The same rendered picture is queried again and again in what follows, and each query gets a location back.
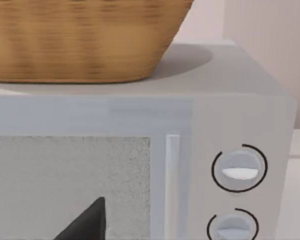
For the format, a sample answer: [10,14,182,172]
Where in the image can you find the pale microwave door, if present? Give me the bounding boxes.
[0,97,194,240]

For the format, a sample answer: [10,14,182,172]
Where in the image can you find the white microwave door handle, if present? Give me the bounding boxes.
[165,134,180,240]

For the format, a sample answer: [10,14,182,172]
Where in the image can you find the woven wicker basket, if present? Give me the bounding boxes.
[0,0,195,84]

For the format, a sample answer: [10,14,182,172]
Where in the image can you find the pale microwave oven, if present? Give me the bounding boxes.
[0,42,298,240]

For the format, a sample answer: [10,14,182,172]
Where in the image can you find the pale microwave knob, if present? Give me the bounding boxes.
[220,149,261,188]
[214,213,254,240]

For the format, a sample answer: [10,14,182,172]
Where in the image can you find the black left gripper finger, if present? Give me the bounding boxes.
[52,196,107,240]

